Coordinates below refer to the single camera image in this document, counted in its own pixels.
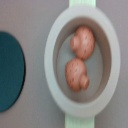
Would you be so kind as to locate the brown mushroom lower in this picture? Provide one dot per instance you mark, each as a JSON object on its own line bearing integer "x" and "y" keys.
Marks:
{"x": 76, "y": 75}

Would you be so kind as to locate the pink stove board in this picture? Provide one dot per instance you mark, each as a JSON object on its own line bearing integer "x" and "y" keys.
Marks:
{"x": 30, "y": 21}

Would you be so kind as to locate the pink small pot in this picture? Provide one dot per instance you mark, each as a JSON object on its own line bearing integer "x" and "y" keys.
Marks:
{"x": 103, "y": 66}

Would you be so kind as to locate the brown mushroom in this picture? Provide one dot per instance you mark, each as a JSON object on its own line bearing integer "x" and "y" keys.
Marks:
{"x": 83, "y": 42}
{"x": 76, "y": 75}

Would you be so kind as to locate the brown mushroom upper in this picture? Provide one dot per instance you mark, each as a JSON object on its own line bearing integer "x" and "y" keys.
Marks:
{"x": 83, "y": 42}

